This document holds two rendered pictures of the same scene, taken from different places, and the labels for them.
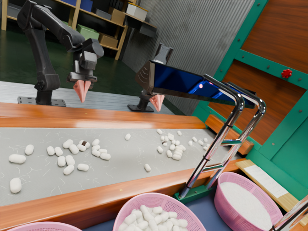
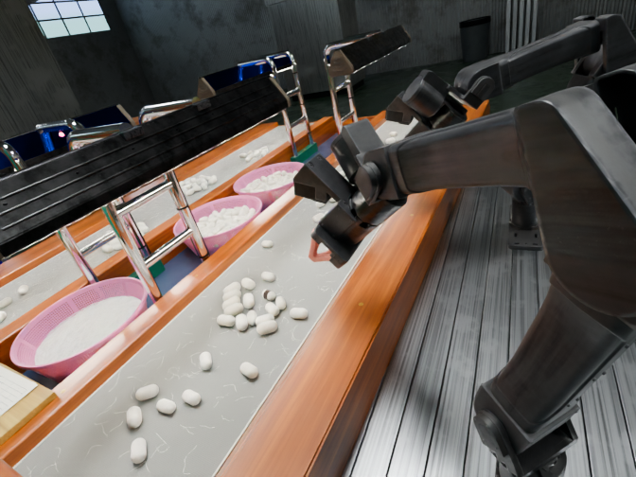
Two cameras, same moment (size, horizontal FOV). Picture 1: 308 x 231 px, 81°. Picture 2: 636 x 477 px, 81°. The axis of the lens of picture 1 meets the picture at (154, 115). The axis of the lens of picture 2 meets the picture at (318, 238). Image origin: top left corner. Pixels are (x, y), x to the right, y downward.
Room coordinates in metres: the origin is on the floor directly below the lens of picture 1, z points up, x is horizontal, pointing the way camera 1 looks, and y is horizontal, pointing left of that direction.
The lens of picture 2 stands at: (1.35, -0.11, 1.18)
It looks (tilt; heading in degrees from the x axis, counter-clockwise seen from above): 29 degrees down; 168
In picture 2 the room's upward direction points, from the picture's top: 14 degrees counter-clockwise
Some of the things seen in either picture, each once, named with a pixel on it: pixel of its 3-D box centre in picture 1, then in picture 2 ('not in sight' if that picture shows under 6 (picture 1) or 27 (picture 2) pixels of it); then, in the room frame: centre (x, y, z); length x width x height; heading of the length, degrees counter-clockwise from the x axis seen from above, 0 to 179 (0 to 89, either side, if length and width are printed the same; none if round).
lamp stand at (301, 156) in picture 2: not in sight; (278, 111); (-0.33, 0.23, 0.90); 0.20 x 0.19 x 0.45; 133
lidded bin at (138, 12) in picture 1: (136, 12); not in sight; (4.84, 1.40, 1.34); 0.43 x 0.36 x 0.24; 46
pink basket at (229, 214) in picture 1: (243, 205); (93, 332); (0.59, -0.47, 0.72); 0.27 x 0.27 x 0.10
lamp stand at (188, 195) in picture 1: (203, 140); (183, 226); (0.62, -0.21, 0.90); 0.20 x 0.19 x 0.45; 133
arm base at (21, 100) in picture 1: (44, 96); (526, 212); (0.75, 0.52, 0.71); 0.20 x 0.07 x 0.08; 136
